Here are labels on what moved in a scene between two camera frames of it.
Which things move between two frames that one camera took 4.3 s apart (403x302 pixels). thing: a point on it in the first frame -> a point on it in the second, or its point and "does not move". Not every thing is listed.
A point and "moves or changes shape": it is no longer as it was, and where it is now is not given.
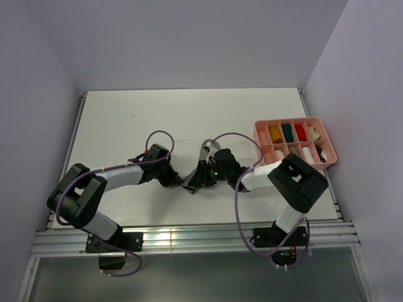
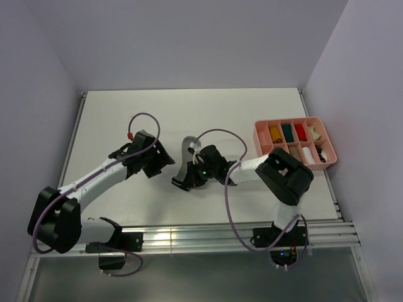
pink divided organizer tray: [305, 138] does not move
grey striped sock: [208, 147] moves or changes shape
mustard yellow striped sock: [276, 136] does not move
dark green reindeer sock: [288, 133] does not move
